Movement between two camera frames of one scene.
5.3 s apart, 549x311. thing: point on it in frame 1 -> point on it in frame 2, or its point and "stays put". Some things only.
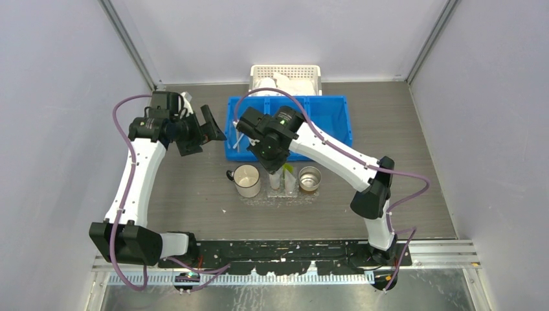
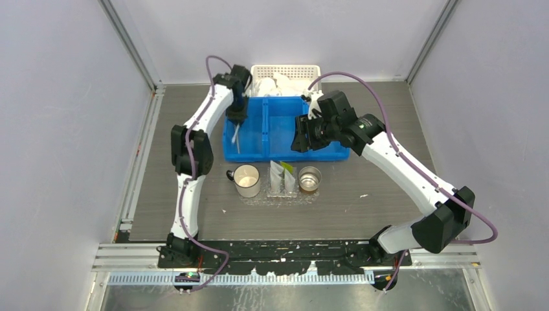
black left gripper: [211, 129] -> [237, 118]
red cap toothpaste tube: [290, 182] stays put
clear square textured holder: [283, 184] stays put
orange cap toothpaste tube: [275, 179] stays put
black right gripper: [271, 166] -> [304, 125]
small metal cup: [309, 177] stays put
